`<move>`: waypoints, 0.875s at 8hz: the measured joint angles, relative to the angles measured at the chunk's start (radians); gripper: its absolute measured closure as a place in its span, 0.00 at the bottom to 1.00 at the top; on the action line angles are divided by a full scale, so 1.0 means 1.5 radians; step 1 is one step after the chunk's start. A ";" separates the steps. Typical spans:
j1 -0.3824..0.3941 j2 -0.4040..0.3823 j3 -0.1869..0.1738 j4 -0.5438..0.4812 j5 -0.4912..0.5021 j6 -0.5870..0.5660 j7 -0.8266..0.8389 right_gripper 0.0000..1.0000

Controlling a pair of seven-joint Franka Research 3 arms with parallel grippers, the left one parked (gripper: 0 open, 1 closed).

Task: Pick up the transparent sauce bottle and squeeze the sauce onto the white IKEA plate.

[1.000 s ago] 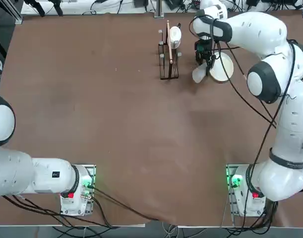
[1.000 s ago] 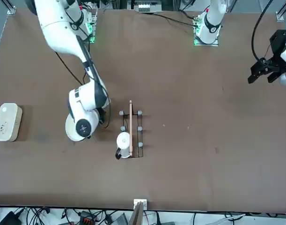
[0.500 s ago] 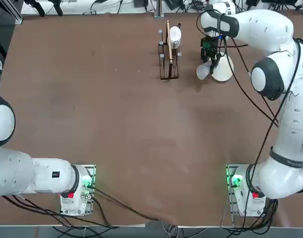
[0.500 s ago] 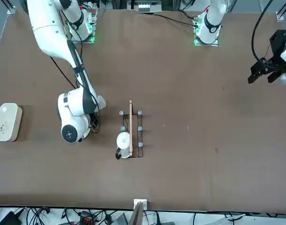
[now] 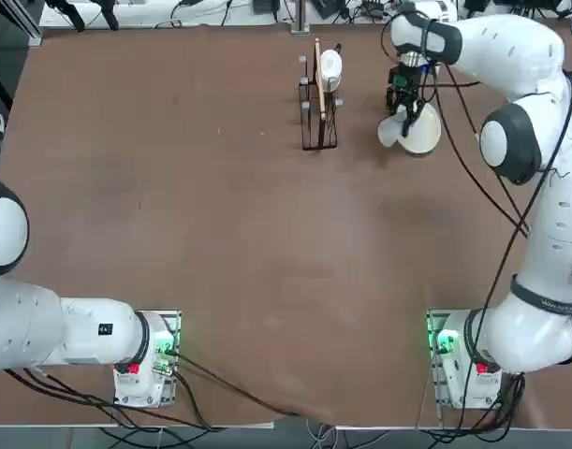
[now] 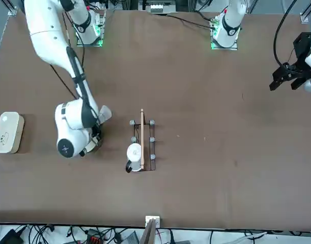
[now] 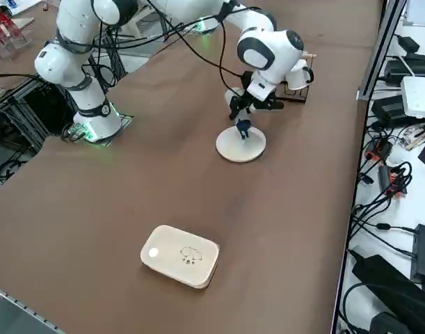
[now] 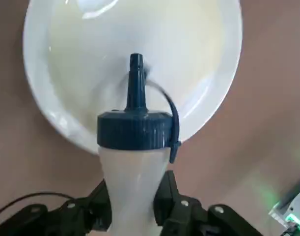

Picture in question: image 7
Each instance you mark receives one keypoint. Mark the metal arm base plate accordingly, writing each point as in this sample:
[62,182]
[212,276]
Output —
[125,120]

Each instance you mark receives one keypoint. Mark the aluminium frame post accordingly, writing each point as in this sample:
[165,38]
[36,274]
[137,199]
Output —
[382,52]

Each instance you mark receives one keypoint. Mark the small black power adapter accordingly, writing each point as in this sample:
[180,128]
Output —
[408,43]

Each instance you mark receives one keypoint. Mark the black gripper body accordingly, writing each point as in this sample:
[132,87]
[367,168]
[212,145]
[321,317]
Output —
[247,83]

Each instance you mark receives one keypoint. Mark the clear acrylic display shelf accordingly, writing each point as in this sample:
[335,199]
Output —
[7,35]

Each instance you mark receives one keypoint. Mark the aluminium edge rail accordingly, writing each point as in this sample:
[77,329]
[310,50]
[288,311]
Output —
[10,306]

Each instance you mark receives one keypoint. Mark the transparent bottle blue cap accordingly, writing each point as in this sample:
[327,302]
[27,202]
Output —
[244,127]

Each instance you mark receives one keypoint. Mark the black aluminium frame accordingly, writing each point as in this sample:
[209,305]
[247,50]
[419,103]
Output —
[24,111]

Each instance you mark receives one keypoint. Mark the black device red connectors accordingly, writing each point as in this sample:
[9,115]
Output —
[393,182]

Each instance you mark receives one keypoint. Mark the cream rectangular lidded box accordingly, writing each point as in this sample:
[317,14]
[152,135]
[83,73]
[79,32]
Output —
[177,254]

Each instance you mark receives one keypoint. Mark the black box device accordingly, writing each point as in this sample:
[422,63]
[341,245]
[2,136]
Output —
[424,254]

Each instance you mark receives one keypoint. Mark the printed cardboard box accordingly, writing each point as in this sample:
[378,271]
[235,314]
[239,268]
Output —
[419,137]

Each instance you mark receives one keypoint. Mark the white board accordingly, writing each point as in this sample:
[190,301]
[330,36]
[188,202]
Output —
[421,12]

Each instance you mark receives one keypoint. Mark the large black power brick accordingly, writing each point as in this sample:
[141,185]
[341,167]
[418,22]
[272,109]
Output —
[382,278]

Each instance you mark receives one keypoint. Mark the black orange connector block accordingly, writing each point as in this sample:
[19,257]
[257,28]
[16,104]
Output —
[377,151]

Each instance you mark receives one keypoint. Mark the white power strip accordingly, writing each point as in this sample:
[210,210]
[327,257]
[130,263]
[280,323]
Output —
[417,97]

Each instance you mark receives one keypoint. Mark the white round plate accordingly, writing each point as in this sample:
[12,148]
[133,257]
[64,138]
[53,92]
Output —
[233,149]

